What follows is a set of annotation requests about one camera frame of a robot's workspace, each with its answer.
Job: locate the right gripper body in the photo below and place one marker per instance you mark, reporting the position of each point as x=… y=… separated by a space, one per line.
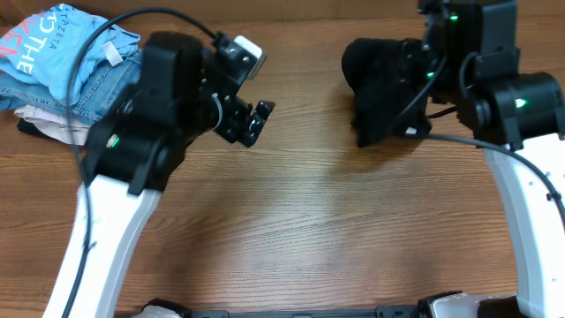
x=417 y=64

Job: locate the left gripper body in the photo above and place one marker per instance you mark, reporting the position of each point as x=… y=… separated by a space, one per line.
x=228 y=117

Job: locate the black t-shirt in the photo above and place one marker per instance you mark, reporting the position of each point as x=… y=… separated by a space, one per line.
x=375 y=71

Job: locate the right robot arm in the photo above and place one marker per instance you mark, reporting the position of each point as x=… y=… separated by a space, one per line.
x=471 y=60

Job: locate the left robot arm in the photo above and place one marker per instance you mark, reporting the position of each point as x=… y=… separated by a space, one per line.
x=184 y=90

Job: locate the folded blue jeans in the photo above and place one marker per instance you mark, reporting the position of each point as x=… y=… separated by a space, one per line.
x=95 y=99

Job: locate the folded beige garment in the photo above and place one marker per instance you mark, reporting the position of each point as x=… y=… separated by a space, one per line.
x=55 y=126

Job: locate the light blue printed t-shirt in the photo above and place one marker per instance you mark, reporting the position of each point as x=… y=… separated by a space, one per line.
x=42 y=49

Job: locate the folded black garment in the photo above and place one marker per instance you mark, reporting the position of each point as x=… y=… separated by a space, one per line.
x=30 y=129

